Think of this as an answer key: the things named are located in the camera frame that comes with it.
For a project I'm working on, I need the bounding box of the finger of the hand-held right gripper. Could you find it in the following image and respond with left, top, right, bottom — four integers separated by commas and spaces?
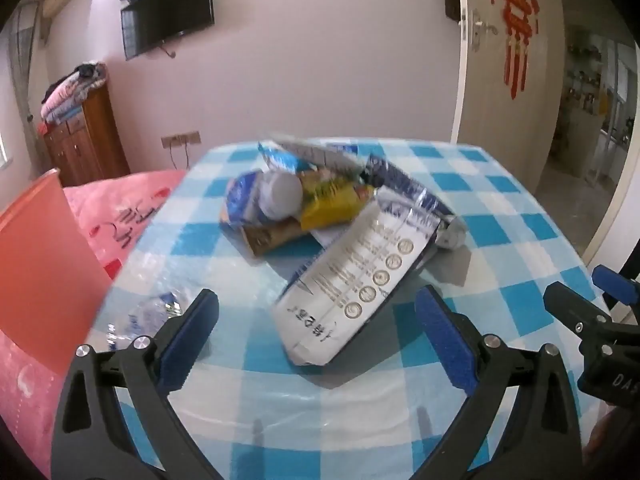
591, 265, 640, 321
543, 282, 615, 348

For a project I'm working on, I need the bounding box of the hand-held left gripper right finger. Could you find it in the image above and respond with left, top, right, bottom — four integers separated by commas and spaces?
414, 284, 583, 480

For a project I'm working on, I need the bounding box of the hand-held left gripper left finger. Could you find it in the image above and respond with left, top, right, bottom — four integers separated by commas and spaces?
50, 287, 226, 480

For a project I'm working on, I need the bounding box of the crushed clear plastic bottle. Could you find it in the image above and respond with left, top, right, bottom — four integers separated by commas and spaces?
102, 290, 188, 356

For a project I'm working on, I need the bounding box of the white printed foil bag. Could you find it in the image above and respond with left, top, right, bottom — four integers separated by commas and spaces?
272, 200, 438, 366

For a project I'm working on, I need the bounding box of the brown snack packet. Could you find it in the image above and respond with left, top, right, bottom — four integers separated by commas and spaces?
241, 217, 306, 258

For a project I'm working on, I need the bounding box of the blue silver foil bag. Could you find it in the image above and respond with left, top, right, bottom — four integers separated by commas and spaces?
360, 152, 468, 251

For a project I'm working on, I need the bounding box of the red plastic bin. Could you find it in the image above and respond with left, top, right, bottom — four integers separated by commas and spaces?
0, 167, 113, 376

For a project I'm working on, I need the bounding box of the yellow snack packet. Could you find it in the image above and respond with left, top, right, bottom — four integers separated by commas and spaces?
299, 170, 376, 231

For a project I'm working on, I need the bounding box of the white plastic bottle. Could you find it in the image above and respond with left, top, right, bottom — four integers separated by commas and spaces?
252, 172, 304, 221

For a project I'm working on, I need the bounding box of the grey foil packet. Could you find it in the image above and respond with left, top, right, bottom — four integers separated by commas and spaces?
272, 135, 368, 178

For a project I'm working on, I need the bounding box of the blue checked tablecloth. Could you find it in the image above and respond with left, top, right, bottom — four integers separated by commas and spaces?
65, 137, 608, 480

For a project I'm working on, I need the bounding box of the pink printed blanket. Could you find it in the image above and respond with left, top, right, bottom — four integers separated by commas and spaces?
0, 169, 190, 478

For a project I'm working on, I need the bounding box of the white display cabinet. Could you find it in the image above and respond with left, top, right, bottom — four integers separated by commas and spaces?
565, 35, 632, 117

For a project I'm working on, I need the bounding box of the brown wooden cabinet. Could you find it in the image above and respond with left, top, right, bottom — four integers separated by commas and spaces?
42, 82, 132, 186

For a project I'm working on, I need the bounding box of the white door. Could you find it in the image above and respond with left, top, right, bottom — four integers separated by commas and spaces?
452, 0, 568, 146

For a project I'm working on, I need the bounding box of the pile of folded blankets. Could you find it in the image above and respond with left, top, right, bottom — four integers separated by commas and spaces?
39, 62, 108, 133

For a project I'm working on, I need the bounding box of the red hanging decoration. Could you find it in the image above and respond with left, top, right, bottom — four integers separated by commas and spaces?
481, 0, 542, 101

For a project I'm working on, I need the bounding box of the grey checked curtain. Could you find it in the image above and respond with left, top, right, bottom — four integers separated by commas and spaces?
0, 2, 46, 176

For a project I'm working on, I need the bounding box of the thin black cable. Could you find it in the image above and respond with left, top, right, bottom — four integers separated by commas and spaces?
167, 142, 193, 171

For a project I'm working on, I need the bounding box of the wall socket panel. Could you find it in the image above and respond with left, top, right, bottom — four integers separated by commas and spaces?
161, 131, 201, 150

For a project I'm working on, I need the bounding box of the silver door handle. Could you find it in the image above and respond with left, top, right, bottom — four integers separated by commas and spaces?
469, 9, 499, 53

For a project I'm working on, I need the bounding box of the black wall television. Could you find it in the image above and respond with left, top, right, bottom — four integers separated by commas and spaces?
120, 0, 216, 61

